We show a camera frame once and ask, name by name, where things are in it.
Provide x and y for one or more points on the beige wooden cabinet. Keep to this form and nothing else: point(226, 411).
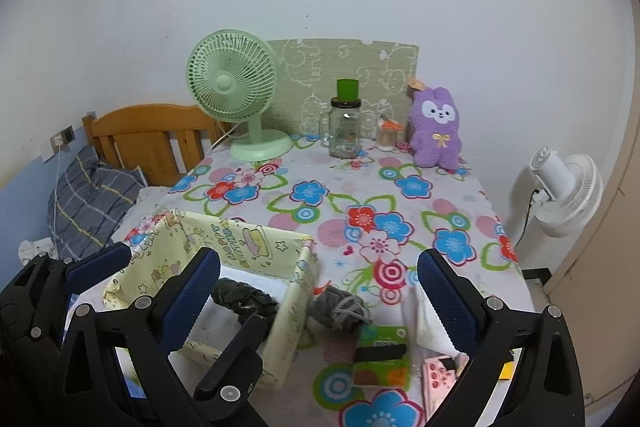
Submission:
point(600, 257)

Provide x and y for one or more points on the green plastic cup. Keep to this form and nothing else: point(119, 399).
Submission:
point(347, 89)

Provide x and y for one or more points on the wooden bed headboard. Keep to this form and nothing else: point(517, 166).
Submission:
point(150, 127)

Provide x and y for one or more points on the swab container with orange lid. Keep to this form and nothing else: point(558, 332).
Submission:
point(387, 137)

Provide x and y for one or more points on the pink printed pouch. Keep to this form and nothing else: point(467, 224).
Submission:
point(437, 382)

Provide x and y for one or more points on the dark green pouch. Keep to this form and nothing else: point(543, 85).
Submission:
point(240, 297)

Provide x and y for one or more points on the green printed cardboard panel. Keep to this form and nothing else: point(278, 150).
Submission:
point(310, 72)

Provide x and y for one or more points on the yellow printed fabric storage box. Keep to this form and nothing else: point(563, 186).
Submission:
point(250, 237)

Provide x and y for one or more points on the crumpled white cloth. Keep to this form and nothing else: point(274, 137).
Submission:
point(35, 252)

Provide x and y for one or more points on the wall socket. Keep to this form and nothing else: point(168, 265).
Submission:
point(64, 137)

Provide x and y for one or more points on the grey plaid pillow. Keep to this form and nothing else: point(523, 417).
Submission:
point(90, 197)

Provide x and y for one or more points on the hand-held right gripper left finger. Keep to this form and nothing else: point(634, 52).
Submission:
point(192, 302)

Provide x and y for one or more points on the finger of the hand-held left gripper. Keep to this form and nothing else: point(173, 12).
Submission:
point(97, 262)

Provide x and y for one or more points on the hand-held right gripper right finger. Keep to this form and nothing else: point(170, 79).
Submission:
point(445, 302)

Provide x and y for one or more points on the small yellow item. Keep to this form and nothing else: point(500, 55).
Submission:
point(507, 369)

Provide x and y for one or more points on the white standing fan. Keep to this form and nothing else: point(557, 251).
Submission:
point(570, 192)

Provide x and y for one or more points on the green desk fan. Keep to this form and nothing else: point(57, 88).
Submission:
point(223, 83)

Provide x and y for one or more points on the glass jar with black lid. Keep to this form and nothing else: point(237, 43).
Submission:
point(345, 132)

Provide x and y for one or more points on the purple plush toy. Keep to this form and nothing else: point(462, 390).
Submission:
point(437, 142)

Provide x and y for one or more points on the green orange card packet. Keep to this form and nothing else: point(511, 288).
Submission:
point(380, 342)

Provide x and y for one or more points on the floral tablecloth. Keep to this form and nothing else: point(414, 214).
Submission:
point(320, 167)

